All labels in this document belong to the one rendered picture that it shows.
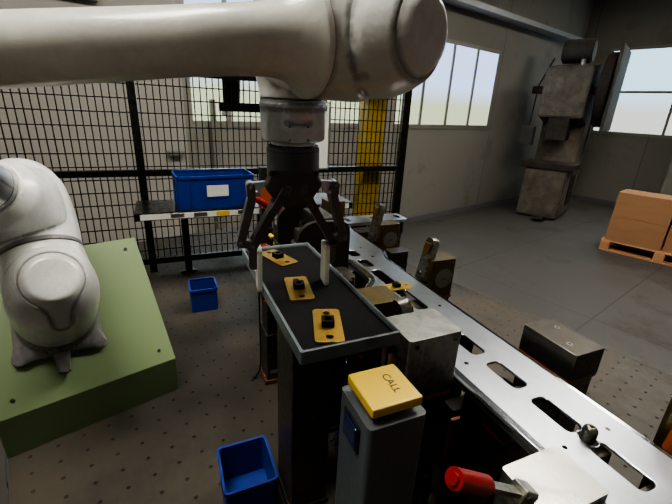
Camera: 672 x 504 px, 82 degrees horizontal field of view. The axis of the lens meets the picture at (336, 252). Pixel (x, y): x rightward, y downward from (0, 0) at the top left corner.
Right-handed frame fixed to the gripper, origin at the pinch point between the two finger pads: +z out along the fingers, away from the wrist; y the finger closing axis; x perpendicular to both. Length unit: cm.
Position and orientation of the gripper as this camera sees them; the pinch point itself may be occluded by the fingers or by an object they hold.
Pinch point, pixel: (293, 272)
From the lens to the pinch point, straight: 63.2
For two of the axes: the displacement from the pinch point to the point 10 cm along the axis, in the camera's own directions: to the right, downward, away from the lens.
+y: 9.6, -0.7, 2.7
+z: -0.4, 9.2, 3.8
